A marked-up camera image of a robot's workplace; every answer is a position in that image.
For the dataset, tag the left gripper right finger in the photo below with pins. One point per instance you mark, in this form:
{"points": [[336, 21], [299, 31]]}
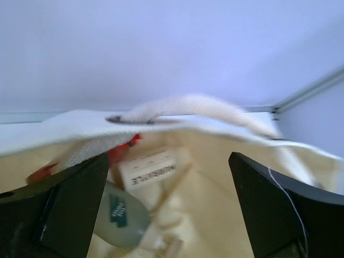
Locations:
{"points": [[285, 217]]}

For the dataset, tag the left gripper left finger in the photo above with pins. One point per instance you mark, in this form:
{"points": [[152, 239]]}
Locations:
{"points": [[54, 217]]}

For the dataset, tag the grey green pump bottle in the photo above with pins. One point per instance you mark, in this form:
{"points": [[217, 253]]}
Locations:
{"points": [[122, 219]]}

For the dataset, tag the red liquid bottle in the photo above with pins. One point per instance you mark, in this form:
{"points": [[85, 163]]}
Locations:
{"points": [[115, 155]]}

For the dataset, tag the cream pump lotion bottle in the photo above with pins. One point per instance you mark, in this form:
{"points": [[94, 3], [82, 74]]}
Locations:
{"points": [[155, 165]]}

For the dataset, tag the cream canvas tote bag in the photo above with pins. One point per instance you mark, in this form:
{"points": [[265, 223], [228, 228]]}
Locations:
{"points": [[199, 202]]}

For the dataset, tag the right aluminium frame post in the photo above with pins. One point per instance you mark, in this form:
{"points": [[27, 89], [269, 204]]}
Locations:
{"points": [[326, 82]]}

